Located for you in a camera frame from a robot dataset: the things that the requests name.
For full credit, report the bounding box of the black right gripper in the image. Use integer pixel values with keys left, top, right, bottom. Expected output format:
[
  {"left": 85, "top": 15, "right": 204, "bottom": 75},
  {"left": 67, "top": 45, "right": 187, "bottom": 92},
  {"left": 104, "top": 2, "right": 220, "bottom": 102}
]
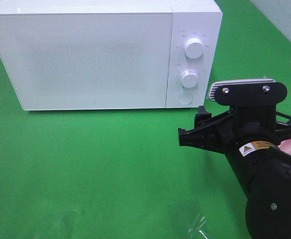
[{"left": 178, "top": 106, "right": 291, "bottom": 154}]

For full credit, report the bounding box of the round white door release button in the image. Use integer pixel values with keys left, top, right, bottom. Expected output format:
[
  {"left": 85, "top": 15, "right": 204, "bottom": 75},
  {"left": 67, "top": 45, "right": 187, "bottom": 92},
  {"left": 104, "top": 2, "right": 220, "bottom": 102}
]
[{"left": 178, "top": 93, "right": 193, "bottom": 105}]

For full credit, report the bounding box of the white microwave door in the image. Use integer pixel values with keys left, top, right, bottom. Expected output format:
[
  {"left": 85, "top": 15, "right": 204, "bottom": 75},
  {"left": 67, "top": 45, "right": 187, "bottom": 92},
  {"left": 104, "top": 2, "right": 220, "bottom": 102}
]
[{"left": 0, "top": 13, "right": 172, "bottom": 111}]

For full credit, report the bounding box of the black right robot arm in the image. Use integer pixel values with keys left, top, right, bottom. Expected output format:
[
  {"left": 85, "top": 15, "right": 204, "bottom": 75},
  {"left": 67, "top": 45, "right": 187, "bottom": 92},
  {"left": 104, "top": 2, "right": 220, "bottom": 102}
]
[{"left": 178, "top": 105, "right": 291, "bottom": 239}]

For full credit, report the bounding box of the lower white microwave knob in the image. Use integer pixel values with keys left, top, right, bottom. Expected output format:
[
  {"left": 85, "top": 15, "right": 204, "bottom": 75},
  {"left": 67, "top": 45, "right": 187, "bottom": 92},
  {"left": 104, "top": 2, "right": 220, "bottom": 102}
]
[{"left": 180, "top": 70, "right": 199, "bottom": 88}]

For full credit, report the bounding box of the white microwave knob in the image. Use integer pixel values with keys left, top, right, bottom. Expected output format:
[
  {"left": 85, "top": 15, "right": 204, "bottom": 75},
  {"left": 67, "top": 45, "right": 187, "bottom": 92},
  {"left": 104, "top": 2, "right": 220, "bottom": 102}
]
[
  {"left": 180, "top": 70, "right": 199, "bottom": 88},
  {"left": 184, "top": 36, "right": 204, "bottom": 59}
]

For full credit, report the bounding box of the upper white microwave knob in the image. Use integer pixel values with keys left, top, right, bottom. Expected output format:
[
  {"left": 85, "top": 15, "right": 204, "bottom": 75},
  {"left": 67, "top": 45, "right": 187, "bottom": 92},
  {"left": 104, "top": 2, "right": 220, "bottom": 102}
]
[{"left": 184, "top": 36, "right": 204, "bottom": 59}]

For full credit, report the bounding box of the clear tape strip on table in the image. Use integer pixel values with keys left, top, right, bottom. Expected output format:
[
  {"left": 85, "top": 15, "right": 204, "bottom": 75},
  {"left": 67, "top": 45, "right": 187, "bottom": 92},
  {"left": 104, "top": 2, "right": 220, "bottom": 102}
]
[{"left": 187, "top": 215, "right": 210, "bottom": 239}]

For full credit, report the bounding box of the white microwave oven body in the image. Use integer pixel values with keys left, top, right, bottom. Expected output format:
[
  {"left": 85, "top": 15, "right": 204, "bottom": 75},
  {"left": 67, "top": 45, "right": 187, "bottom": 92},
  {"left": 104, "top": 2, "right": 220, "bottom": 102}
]
[{"left": 0, "top": 0, "right": 223, "bottom": 108}]

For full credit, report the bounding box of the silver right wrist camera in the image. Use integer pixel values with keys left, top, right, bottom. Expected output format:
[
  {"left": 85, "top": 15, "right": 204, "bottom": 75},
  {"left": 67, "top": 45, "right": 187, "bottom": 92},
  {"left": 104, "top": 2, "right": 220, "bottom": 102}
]
[{"left": 208, "top": 79, "right": 288, "bottom": 107}]

